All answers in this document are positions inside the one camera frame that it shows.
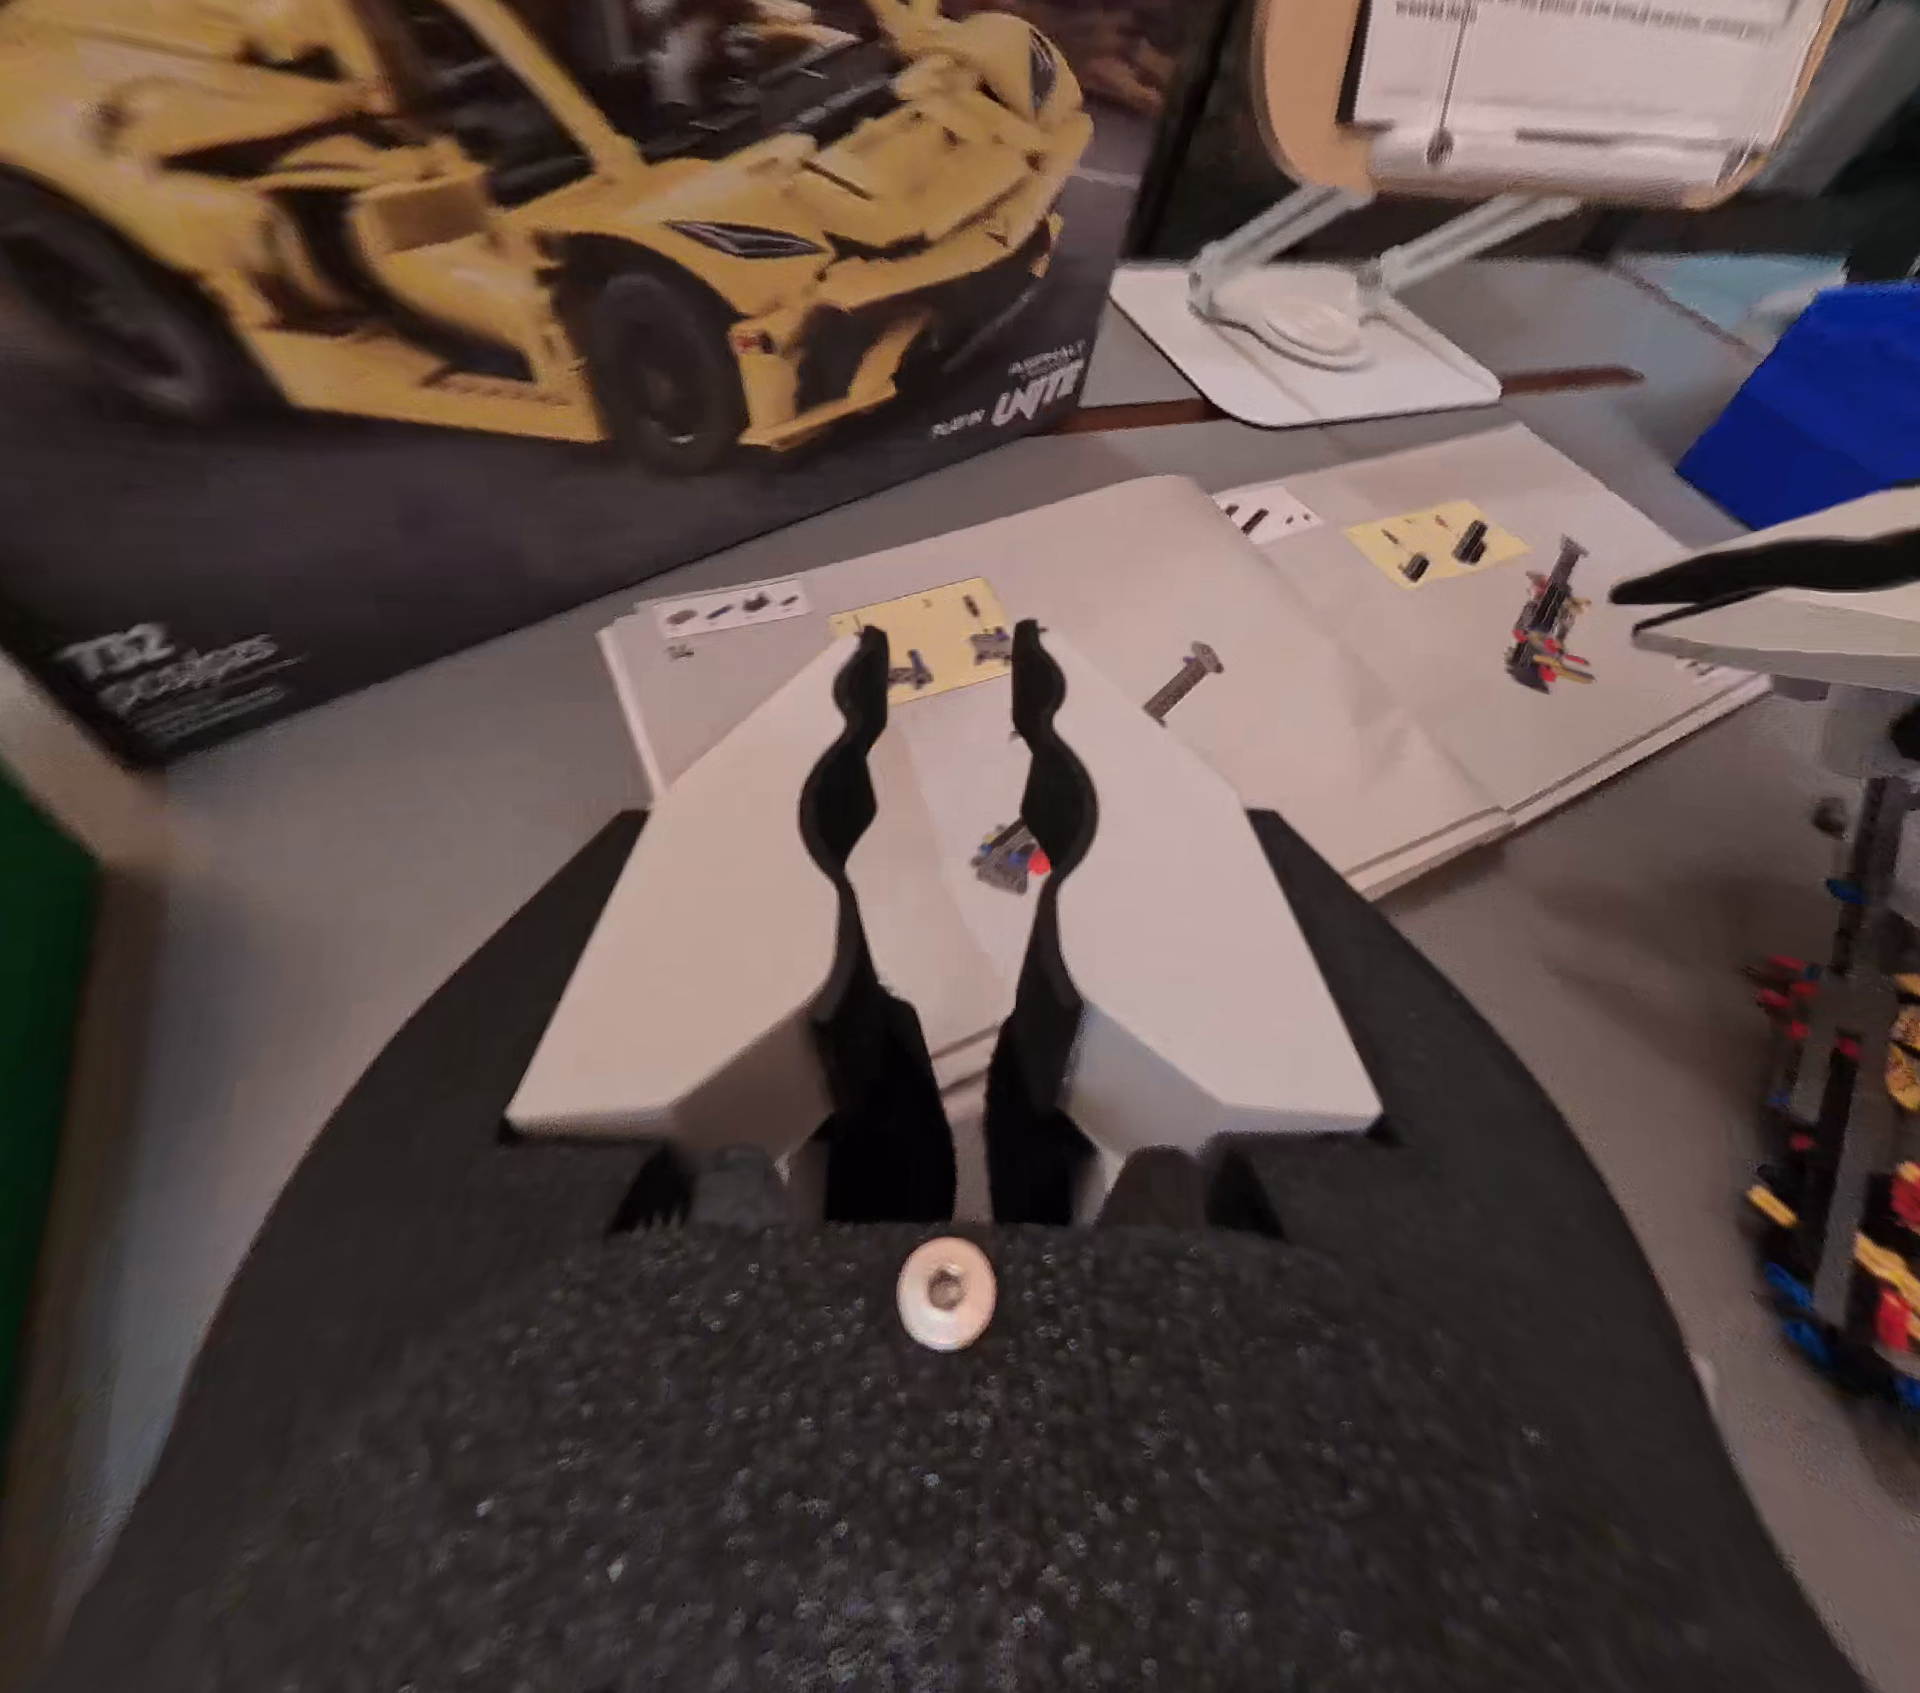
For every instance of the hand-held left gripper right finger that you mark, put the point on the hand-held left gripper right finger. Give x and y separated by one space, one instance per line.
1214 973

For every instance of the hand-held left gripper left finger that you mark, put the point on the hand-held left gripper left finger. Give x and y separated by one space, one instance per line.
691 973

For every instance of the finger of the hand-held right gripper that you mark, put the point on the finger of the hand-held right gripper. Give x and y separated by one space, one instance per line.
1830 523
1801 642

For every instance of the lego instruction booklet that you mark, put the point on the lego instruction booklet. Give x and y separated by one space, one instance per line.
1201 613

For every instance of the long grey Technic assembly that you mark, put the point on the long grey Technic assembly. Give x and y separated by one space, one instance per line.
1839 1080

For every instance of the yellow car lego box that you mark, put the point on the yellow car lego box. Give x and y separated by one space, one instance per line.
450 149

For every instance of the blue plastic bin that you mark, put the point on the blue plastic bin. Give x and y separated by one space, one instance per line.
1815 418

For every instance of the brown wooden strip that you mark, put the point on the brown wooden strip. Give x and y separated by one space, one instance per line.
1574 381

